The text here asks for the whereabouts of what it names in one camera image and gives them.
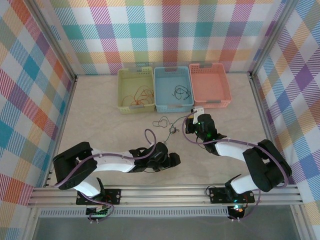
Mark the thin black cable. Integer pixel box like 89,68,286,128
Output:
171,85,191,100
152,114,194,135

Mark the thin dark green cable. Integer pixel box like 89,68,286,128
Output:
163,126,177,144

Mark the pink plastic basket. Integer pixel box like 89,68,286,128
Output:
189,62,232,110

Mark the blue plastic basket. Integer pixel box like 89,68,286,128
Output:
153,66,196,114

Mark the green plastic basket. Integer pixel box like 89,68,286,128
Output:
117,66,158,116

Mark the small lit controller board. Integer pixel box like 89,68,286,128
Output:
228,204,245,219

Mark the green terminal controller board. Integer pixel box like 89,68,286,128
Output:
86,204,112,218

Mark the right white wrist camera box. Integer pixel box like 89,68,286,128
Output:
190,105,205,124

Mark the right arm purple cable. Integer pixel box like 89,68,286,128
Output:
182,112,288,222

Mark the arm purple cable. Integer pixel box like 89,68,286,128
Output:
53,128,161,223
182,112,288,222

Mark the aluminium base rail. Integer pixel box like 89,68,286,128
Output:
26,184,305,209

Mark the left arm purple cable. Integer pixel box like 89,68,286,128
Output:
53,128,161,223

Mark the grey slotted cable duct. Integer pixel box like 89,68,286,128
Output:
39,207,230,219

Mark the aluminium side rail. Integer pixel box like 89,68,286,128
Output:
249,72,287,185
42,76,79,188

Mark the aluminium upright post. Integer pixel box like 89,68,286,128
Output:
29,0,79,81
249,0,297,77

